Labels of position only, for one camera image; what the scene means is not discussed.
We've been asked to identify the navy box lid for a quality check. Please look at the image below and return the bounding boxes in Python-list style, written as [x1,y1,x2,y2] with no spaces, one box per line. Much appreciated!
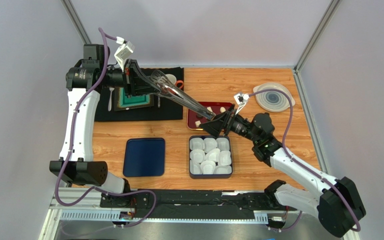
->
[122,137,166,178]

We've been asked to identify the black placemat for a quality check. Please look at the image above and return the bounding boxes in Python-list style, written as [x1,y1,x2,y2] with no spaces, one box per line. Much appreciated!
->
[93,66,185,122]

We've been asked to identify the table knife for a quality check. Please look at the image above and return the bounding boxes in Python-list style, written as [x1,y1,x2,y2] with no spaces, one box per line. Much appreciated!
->
[157,96,161,108]

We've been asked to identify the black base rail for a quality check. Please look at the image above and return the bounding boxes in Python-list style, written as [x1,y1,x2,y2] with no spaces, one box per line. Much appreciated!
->
[99,189,287,220]

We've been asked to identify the metal serving tongs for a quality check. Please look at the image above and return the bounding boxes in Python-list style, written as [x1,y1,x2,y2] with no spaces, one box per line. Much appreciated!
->
[149,70,216,120]

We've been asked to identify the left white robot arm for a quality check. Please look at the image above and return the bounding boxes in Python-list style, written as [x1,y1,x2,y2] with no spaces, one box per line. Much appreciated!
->
[49,59,156,195]

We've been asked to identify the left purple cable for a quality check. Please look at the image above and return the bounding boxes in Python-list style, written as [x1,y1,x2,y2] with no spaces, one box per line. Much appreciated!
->
[54,27,158,229]

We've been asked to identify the green square plate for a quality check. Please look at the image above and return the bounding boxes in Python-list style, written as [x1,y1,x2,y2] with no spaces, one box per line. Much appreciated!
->
[113,87,154,111]

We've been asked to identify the silver fork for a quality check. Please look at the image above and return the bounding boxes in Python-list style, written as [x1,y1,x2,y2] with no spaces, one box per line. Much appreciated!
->
[107,87,115,112]

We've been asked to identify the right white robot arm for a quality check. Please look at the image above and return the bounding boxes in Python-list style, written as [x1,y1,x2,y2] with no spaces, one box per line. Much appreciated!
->
[199,111,366,238]

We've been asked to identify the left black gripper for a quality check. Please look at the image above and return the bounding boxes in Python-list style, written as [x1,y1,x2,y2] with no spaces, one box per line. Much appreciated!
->
[100,59,160,99]

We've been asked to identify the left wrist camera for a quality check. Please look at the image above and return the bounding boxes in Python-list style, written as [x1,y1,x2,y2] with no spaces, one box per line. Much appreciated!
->
[114,37,135,72]

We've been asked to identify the orange mug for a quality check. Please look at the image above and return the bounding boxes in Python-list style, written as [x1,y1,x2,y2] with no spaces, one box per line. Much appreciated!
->
[165,74,184,89]

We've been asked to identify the navy box with paper cups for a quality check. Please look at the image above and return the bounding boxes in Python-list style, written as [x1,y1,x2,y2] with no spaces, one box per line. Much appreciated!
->
[188,135,234,180]

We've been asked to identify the white round plate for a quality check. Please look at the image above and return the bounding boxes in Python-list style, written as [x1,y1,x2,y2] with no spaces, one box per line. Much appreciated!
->
[253,82,296,113]

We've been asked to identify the red lacquer tray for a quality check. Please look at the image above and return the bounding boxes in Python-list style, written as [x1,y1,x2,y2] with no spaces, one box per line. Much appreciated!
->
[186,101,232,130]

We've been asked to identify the white square chocolate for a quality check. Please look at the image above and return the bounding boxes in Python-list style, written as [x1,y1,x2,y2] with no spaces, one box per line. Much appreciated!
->
[195,120,201,128]

